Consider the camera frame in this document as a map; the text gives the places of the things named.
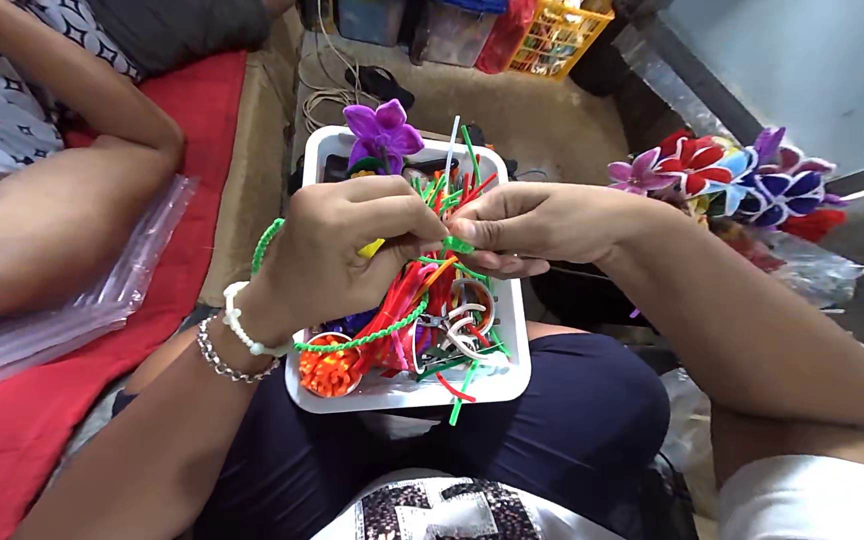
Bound small round white cup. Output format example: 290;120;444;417
297;332;364;399

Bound bouquet of fuzzy flowers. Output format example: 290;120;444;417
607;126;851;245

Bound thin white stick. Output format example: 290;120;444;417
444;114;462;198

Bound pile of orange pieces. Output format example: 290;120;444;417
299;334;361;398

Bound person's right forearm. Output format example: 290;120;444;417
598;196;864;455

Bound green twisted pipe cleaner cord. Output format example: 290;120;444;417
251;218;431;354

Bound blue-grey storage box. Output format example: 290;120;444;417
335;0;409;48

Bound person's legs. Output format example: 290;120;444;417
111;321;672;540

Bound red plastic bag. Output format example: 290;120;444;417
474;0;539;75

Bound roll of clear tape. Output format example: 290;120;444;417
450;278;496;336

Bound short bright green stem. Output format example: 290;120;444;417
449;360;480;427

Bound short red stem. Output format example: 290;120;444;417
435;372;477;403

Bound dark grey cushion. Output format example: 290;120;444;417
87;0;271;81

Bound purple fuzzy flower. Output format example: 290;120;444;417
342;98;426;177

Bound red cloth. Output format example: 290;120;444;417
0;50;248;540

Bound person's left hand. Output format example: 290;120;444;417
243;174;450;348

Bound person's right hand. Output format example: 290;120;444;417
447;181;651;279

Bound white-handled scissors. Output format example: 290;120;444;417
411;302;510;376

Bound clear storage box, blue lid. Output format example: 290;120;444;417
410;0;509;67

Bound black sandal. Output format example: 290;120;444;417
345;65;417;111

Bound coiled beige cable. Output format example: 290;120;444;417
300;0;381;135

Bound person's left forearm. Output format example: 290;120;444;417
10;281;291;540

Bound pile of colourful pipe cleaners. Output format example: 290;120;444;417
319;125;513;382

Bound clear plastic bag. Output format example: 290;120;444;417
0;174;200;409

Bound yellow plastic crate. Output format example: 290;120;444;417
506;0;616;82

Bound clear plastic wrap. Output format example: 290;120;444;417
732;228;864;310

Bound white plastic tray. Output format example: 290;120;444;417
284;125;533;415

